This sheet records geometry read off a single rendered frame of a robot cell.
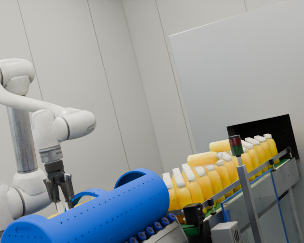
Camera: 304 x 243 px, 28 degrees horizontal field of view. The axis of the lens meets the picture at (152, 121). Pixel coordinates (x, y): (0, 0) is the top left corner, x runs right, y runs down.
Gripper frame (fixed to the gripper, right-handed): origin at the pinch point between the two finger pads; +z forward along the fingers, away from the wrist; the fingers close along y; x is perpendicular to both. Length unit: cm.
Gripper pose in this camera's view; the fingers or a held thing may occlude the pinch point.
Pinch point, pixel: (65, 209)
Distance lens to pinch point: 249.6
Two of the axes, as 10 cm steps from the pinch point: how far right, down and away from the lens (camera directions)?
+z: 2.4, 9.7, 0.3
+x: 4.8, -1.5, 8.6
